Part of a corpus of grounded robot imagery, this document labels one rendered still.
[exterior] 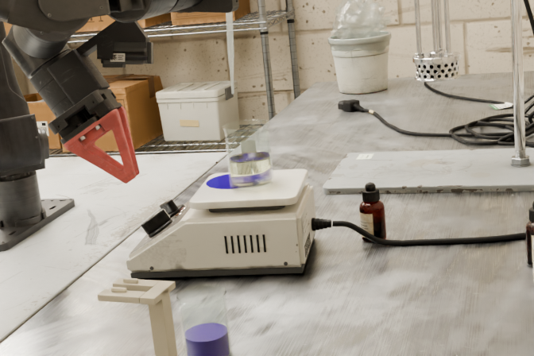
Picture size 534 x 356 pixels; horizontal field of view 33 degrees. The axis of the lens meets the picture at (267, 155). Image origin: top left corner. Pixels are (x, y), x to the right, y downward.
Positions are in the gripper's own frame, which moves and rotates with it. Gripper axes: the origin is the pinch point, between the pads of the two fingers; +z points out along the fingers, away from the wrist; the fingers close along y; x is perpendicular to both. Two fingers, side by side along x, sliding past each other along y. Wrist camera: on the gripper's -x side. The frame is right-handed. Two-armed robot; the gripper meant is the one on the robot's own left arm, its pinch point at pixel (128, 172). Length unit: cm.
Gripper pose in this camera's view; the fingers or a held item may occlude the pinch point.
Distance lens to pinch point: 101.2
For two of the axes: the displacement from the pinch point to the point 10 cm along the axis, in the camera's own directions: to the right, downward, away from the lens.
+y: -0.2, -0.9, 10.0
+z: 5.8, 8.1, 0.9
